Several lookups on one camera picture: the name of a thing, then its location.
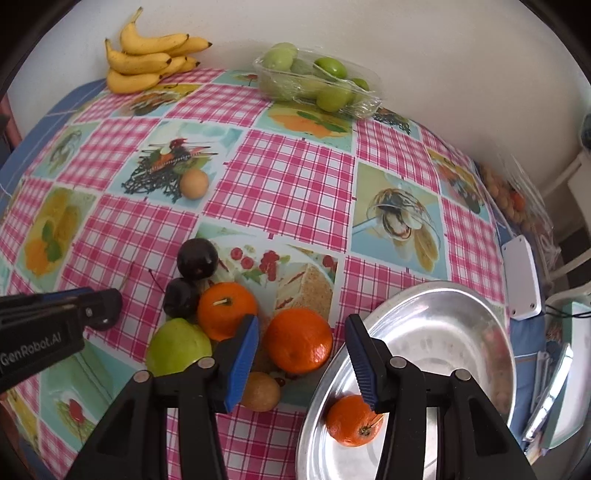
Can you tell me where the white plastic box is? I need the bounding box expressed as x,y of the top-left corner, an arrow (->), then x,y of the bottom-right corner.
501,235 -> 543,321

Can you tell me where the brown longan fruit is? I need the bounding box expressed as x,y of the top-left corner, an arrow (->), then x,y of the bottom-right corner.
240,372 -> 280,412

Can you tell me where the orange tangerine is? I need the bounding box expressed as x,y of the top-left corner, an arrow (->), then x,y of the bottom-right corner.
325,394 -> 384,447
263,308 -> 334,376
197,282 -> 259,342

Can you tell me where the plastic tray of green fruits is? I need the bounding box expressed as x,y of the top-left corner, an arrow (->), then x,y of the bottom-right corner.
252,42 -> 383,119

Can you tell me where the yellow banana bunch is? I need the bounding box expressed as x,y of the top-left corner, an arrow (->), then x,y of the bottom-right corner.
104,7 -> 212,95

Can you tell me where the dark cherry top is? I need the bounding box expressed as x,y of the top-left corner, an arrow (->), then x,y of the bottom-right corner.
176,238 -> 218,281

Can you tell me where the checkered fruit-print tablecloth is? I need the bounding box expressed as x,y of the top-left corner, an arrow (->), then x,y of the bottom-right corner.
1,69 -> 507,479

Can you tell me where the dark cherry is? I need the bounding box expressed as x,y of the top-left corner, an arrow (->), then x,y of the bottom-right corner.
176,238 -> 218,281
148,269 -> 200,322

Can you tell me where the white chair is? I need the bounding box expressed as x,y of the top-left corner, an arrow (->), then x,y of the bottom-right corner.
540,110 -> 591,315

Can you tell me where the green mango fruit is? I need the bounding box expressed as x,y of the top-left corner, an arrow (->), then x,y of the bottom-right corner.
145,318 -> 212,377

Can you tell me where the book stack at right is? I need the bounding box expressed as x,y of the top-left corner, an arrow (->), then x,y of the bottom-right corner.
521,301 -> 590,463

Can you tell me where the bag of nuts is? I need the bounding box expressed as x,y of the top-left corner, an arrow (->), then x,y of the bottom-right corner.
476,157 -> 560,265

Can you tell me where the tan longan fruit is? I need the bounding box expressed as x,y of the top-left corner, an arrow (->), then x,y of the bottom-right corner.
179,168 -> 209,200

